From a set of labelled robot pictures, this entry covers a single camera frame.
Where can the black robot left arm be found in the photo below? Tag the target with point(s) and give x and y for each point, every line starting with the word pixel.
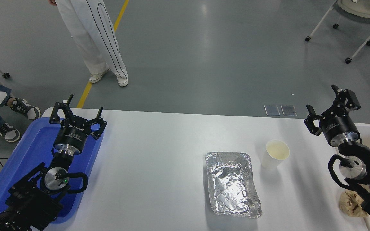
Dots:
pixel 30 199

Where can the white paper cup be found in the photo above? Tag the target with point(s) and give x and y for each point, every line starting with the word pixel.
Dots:
pixel 273 157

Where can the blue plastic tray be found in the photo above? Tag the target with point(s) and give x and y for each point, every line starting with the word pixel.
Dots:
pixel 34 144

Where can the white wheeled chair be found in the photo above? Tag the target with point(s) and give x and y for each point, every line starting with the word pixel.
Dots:
pixel 361 9

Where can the person's right hand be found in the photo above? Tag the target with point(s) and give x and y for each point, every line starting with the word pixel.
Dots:
pixel 52 2

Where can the standing person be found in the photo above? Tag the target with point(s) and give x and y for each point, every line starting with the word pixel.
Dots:
pixel 95 38

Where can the seated person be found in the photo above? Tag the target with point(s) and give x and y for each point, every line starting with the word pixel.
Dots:
pixel 24 109

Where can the crumpled tan paper ball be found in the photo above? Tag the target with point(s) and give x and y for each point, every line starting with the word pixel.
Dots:
pixel 348 203

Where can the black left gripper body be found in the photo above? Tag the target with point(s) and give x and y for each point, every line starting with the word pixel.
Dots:
pixel 72 134

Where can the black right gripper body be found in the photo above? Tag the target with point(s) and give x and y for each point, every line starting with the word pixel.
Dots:
pixel 339 125

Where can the silver foil tray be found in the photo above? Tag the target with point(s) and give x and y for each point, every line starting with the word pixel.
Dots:
pixel 231 186

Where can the metal floor plate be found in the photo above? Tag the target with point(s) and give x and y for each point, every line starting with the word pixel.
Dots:
pixel 272 110
pixel 288 110

